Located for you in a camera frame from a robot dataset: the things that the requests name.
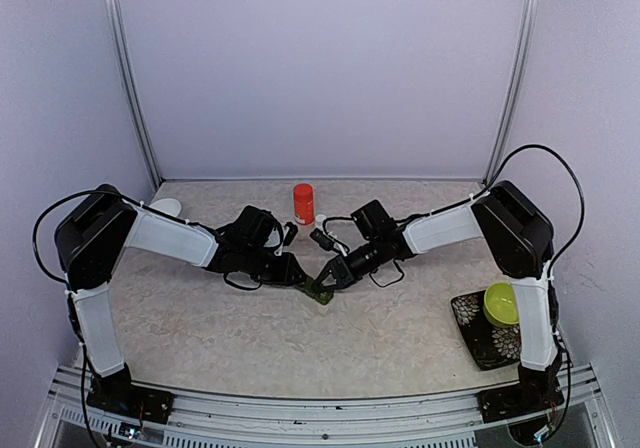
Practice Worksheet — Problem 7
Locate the red pill bottle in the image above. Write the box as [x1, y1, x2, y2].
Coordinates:
[293, 183, 315, 225]

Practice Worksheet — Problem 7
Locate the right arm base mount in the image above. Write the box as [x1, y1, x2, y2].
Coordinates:
[477, 384, 564, 423]

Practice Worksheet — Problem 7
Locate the lime green bowl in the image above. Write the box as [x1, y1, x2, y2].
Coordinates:
[483, 282, 519, 328]

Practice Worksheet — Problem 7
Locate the white bowl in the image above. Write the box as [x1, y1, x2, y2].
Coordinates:
[149, 198, 182, 217]

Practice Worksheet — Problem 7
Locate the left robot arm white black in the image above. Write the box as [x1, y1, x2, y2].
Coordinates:
[54, 184, 309, 413]

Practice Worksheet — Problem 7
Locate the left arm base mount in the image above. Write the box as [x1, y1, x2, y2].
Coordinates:
[86, 384, 174, 424]

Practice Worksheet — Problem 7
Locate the black floral square plate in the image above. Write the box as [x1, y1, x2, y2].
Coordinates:
[451, 291, 521, 371]

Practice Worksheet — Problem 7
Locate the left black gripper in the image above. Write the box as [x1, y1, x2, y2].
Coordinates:
[241, 244, 307, 287]

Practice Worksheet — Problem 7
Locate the white pill bottle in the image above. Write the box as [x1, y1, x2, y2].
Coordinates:
[314, 214, 327, 229]

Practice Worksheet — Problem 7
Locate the green weekly pill organizer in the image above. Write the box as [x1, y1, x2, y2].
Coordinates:
[294, 278, 334, 306]

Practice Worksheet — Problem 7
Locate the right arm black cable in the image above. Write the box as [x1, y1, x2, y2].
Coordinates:
[487, 143, 585, 269]

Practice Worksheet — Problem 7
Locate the aluminium front rail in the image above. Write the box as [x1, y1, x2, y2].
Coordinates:
[34, 365, 619, 447]

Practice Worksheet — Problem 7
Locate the left aluminium frame post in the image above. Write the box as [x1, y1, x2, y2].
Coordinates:
[104, 0, 164, 190]

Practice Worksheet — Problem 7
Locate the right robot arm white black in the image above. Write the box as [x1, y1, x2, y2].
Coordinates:
[311, 181, 562, 412]

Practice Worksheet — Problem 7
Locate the aluminium frame post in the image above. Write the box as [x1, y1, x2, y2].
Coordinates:
[104, 0, 164, 190]
[483, 0, 539, 184]

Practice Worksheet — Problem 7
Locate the right aluminium frame post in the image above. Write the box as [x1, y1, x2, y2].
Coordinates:
[483, 0, 539, 184]

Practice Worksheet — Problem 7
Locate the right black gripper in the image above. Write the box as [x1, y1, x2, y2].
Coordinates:
[310, 237, 384, 292]

